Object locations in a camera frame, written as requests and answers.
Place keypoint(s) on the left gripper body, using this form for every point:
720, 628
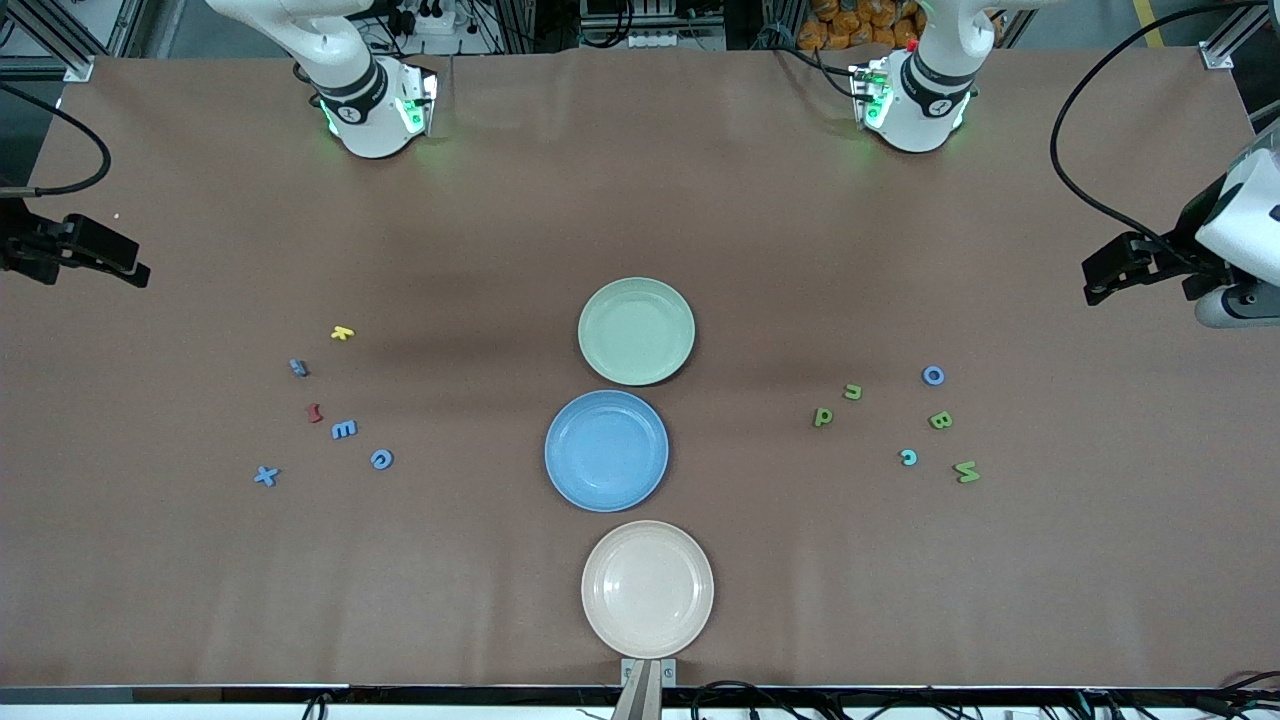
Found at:
1192, 237

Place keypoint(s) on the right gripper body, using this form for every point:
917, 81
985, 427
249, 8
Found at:
17, 249

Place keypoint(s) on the green letter B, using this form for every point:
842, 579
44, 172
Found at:
940, 420

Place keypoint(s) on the blue letter X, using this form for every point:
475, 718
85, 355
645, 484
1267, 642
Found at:
266, 476

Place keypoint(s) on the blue letter E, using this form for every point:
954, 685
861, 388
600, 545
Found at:
343, 429

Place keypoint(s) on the blue letter C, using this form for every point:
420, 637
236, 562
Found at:
376, 459

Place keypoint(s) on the green letter p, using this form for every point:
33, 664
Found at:
821, 417

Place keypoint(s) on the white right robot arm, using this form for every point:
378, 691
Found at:
360, 95

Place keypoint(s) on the blue letter O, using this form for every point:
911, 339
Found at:
925, 375

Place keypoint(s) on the yellow letter K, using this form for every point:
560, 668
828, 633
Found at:
343, 333

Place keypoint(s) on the brown table cover sheet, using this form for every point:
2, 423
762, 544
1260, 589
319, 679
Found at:
200, 600

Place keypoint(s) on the pile of orange objects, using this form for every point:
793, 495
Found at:
860, 25

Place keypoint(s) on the green plate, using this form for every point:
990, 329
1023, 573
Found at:
636, 331

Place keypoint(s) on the white power strip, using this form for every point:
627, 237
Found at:
672, 41

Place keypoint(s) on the blue plate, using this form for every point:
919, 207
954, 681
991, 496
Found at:
606, 450

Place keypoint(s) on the beige plate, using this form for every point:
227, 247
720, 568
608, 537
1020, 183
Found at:
647, 589

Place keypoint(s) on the aluminium frame profile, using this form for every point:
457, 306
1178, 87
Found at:
70, 55
1225, 48

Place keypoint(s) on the table edge rail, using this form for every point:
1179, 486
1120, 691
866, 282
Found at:
200, 693

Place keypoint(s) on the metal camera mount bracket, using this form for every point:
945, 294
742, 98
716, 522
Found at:
646, 680

